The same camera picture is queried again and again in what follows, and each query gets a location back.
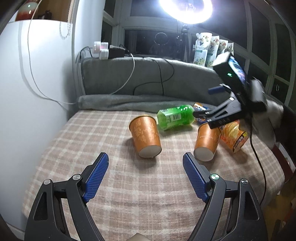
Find black cable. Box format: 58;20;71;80
113;44;175;96

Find white power adapters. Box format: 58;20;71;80
93;41;109;60

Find orange paper cup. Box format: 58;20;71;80
129;115;162;159
194;123;221;162

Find white charging cable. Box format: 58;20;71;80
27;0;136;105

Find black camera box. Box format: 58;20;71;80
212;52;248;94

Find green drink can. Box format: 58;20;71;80
157;105;195;131

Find black tripod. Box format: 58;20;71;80
177;24;190;63

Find orange paper cup right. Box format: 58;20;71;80
194;123;221;162

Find bright ring light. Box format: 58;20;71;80
159;1;213;25

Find orange paper cup left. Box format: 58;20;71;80
129;115;162;159

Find black power adapter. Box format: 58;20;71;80
108;46;125;59

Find red white vase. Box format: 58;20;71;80
16;0;39;21

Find white pouch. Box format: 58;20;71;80
225;43;234;55
193;32;212;66
205;36;220;67
217;39;228;56

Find crumpled packet near camera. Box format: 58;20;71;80
126;233;151;241

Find plaid beige bed cover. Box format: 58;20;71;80
21;109;285;241

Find orange chip canister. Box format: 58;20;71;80
220;120;248;153

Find dark glass bottle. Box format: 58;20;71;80
38;10;52;20

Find blue orange drink can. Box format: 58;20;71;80
193;102;209;124

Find grey cushion backrest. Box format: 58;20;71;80
81;57;230;106

